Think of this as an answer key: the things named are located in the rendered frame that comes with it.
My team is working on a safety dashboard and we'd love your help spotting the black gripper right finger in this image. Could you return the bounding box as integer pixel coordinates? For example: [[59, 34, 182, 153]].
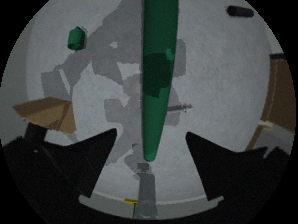
[[186, 132, 267, 201]]

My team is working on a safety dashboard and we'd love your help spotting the short dark green cylinder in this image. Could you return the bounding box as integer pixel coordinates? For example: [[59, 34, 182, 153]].
[[67, 26, 85, 51]]

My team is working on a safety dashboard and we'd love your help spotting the grey post with cap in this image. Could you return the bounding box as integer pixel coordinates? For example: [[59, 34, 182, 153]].
[[137, 173, 157, 220]]

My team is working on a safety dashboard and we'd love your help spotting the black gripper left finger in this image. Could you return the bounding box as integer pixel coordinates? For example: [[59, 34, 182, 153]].
[[31, 128, 117, 198]]

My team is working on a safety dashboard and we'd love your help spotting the dark green long pipe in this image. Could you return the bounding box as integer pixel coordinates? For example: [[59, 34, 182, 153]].
[[142, 0, 180, 161]]

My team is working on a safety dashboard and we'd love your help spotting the black cylinder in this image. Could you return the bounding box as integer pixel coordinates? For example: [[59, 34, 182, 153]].
[[226, 6, 254, 18]]

